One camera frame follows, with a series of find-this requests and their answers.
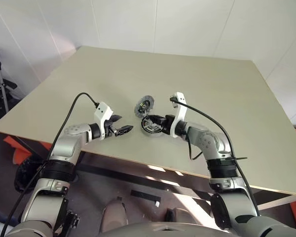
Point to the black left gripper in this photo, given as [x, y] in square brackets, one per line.
[110, 129]

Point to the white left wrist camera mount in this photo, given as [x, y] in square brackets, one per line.
[102, 111]

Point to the black waist bracket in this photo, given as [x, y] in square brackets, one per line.
[72, 221]

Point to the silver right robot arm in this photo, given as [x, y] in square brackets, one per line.
[207, 140]

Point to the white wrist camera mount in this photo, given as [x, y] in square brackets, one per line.
[180, 116]
[102, 111]

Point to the round metal part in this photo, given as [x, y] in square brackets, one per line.
[148, 134]

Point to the small white floor tag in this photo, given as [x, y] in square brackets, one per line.
[157, 203]

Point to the black floor tape strip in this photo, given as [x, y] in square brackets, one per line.
[143, 193]

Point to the black mesh bin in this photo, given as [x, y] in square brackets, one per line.
[24, 172]

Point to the beige rounded shape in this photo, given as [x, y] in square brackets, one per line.
[114, 212]

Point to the silver robot torso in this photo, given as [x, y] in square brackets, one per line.
[162, 232]

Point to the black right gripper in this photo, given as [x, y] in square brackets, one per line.
[166, 126]

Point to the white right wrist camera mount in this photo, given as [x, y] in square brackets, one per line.
[180, 116]

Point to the round metal disc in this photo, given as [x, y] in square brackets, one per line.
[144, 106]

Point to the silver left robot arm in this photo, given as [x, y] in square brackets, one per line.
[69, 143]

